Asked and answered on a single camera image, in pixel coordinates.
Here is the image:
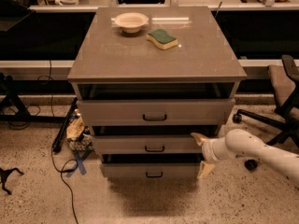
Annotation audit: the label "black floor cable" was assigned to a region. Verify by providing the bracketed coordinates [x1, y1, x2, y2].
[50, 147, 80, 224]

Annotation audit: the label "green yellow sponge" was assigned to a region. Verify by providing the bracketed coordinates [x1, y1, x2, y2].
[147, 29, 178, 50]

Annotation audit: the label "black office chair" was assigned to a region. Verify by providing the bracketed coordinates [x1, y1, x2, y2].
[233, 55, 299, 147]

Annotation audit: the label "snack bags on floor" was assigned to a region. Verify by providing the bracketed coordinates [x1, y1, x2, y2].
[66, 108, 93, 151]

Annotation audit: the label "blue tape cross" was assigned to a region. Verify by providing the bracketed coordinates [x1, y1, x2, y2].
[65, 150, 92, 177]

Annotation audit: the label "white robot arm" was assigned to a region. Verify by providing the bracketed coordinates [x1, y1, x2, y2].
[191, 129, 299, 187]

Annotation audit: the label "grey drawer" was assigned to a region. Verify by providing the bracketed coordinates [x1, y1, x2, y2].
[77, 99, 235, 126]
[93, 135, 202, 155]
[100, 163, 201, 178]

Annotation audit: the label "grey drawer cabinet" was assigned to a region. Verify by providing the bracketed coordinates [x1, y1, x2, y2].
[67, 6, 248, 182]

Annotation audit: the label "white paper bowl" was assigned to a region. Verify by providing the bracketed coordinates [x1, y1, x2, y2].
[114, 12, 149, 34]

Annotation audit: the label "black stand leg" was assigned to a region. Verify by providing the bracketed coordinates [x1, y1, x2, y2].
[0, 73, 65, 123]

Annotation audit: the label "small black floor object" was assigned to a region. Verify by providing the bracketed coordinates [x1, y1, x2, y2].
[0, 168, 24, 195]

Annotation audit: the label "grey top drawer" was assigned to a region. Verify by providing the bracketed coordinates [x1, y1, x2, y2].
[77, 99, 235, 126]

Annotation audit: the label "grey bottom drawer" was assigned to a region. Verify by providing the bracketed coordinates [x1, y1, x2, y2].
[100, 163, 201, 178]

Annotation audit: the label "black leaning bar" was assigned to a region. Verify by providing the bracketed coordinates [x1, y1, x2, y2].
[51, 98, 77, 153]

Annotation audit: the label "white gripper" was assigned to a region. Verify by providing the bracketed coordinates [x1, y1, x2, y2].
[191, 133, 236, 178]

